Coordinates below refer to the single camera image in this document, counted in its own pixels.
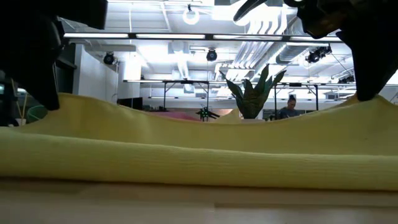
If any white ring ceiling lamp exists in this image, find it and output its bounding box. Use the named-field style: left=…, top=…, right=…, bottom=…
left=182, top=6, right=200, bottom=26

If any green microfiber towel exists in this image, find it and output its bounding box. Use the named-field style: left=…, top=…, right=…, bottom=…
left=26, top=105, right=49, bottom=124

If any LED light bar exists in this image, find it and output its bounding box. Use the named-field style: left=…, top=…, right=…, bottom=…
left=63, top=32, right=343, bottom=43

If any person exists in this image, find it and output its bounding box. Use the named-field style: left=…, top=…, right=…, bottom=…
left=278, top=95, right=301, bottom=119

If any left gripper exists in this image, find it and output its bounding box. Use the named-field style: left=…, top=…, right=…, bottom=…
left=0, top=0, right=65, bottom=111

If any pink plastic bin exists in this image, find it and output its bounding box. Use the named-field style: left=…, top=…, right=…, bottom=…
left=146, top=111, right=200, bottom=121

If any reed diffuser jar with sticks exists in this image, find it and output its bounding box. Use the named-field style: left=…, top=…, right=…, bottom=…
left=11, top=77, right=30, bottom=127

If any snake plant in white pot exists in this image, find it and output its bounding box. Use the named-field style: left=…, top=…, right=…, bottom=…
left=219, top=64, right=287, bottom=123

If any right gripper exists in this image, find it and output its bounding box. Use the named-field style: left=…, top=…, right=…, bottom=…
left=338, top=0, right=398, bottom=102

